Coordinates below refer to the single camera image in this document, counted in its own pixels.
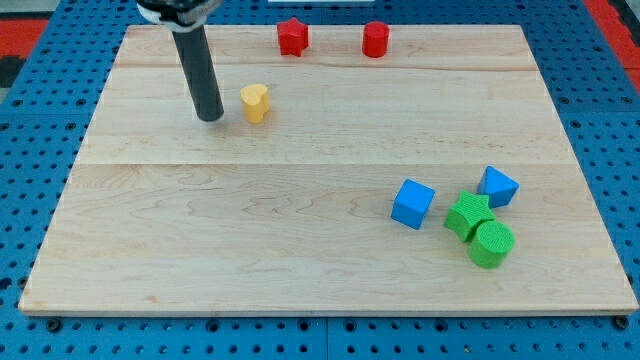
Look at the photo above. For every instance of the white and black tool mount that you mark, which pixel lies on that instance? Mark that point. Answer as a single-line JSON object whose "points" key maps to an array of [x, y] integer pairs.
{"points": [[177, 15]]}

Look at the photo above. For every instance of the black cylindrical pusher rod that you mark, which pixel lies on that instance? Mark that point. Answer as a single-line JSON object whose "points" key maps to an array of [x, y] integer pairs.
{"points": [[196, 61]]}

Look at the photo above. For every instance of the yellow heart block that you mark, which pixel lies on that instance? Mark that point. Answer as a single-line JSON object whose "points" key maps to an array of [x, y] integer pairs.
{"points": [[255, 102]]}

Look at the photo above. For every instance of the red star block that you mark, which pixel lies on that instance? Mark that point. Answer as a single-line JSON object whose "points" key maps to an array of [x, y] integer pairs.
{"points": [[293, 37]]}

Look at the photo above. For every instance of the green star block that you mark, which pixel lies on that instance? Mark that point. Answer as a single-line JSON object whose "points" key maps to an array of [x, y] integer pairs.
{"points": [[468, 212]]}

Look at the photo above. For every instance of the red cylinder block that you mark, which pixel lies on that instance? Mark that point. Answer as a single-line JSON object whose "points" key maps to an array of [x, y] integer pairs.
{"points": [[375, 39]]}

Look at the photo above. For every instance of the blue cube block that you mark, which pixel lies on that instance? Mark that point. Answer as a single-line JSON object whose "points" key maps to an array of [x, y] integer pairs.
{"points": [[412, 203]]}

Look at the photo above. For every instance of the blue triangular prism block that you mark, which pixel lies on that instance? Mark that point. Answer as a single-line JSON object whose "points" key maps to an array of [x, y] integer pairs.
{"points": [[499, 187]]}

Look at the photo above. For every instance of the green cylinder block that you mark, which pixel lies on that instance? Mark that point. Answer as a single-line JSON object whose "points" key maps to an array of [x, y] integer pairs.
{"points": [[490, 245]]}

